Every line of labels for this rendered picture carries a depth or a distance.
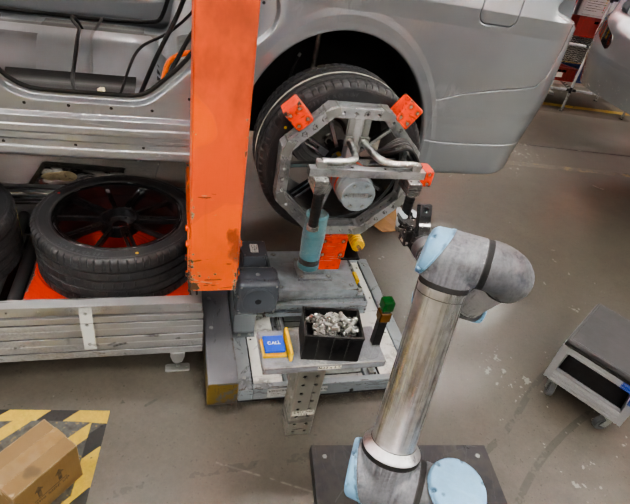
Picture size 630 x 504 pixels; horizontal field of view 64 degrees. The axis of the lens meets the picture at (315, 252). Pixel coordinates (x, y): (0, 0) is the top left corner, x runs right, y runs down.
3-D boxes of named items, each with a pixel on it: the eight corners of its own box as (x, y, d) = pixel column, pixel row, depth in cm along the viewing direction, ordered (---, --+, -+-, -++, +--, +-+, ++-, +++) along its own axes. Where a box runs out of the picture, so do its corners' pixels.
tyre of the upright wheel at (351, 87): (220, 159, 212) (334, 226, 247) (224, 188, 194) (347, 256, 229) (319, 25, 187) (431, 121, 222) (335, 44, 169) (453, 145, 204)
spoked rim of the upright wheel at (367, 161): (246, 155, 213) (333, 208, 239) (253, 182, 195) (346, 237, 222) (322, 56, 194) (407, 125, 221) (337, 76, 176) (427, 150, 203)
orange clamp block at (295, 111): (310, 111, 181) (295, 93, 176) (315, 120, 175) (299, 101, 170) (295, 124, 183) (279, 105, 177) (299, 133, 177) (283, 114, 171)
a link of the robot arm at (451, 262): (402, 534, 124) (501, 247, 104) (334, 508, 127) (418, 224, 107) (406, 492, 138) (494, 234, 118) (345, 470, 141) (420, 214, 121)
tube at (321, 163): (351, 145, 185) (357, 117, 179) (367, 170, 170) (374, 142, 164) (305, 142, 180) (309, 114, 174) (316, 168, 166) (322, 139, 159)
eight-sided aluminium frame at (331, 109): (390, 226, 221) (426, 106, 189) (395, 235, 216) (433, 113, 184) (267, 225, 206) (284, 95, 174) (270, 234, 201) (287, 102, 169)
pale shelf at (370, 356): (369, 331, 189) (371, 325, 187) (384, 366, 176) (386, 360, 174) (255, 337, 178) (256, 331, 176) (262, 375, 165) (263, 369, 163)
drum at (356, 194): (356, 184, 204) (364, 152, 195) (372, 213, 187) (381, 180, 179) (323, 183, 200) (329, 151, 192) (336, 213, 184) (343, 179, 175)
